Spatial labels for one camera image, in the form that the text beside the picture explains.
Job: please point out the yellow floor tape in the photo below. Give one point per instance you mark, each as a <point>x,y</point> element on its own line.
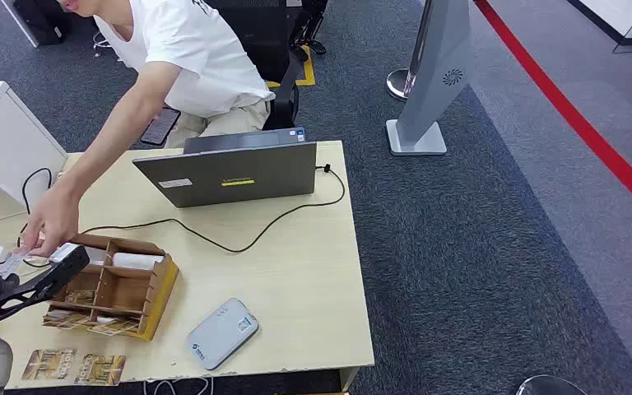
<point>309,71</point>

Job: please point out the white card stack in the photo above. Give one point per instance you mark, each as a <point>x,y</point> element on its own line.
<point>97,256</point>
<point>136,261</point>

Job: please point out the person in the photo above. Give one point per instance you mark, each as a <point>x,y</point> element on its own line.
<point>201,49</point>

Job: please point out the chrome round base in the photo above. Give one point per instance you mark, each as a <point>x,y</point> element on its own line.
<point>550,387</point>

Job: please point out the black robot legs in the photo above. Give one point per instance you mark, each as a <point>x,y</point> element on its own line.
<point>308,27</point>

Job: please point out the grey laptop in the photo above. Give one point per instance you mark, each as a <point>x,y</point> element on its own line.
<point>229,174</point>

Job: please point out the swirl logo kiosk stand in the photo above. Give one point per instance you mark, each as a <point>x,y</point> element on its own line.
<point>436,65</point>

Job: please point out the black office chair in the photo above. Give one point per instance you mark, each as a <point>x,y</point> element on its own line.
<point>261,32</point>

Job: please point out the wooden card organizer box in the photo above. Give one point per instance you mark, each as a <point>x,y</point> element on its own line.
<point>119,294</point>

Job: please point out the white ID card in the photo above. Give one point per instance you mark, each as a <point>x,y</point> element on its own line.
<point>12,265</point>

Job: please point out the grey card reader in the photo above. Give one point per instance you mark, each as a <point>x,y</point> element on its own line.
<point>222,333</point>

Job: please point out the white cabinet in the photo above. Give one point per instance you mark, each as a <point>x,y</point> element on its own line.
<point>5,136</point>

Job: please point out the chrome stanchion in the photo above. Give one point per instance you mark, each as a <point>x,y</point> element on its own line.
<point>400,84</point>

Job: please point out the red floor tape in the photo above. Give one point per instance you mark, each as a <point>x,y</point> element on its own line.
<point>569,111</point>

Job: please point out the chrome chair base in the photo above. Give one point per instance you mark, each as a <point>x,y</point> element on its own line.
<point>100,43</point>

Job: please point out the black bag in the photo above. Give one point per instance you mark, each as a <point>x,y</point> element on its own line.
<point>43,22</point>

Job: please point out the person's left hand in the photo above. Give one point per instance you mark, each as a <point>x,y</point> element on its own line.
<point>54,218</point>

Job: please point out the black smartphone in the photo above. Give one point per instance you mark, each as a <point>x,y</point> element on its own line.
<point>160,126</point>

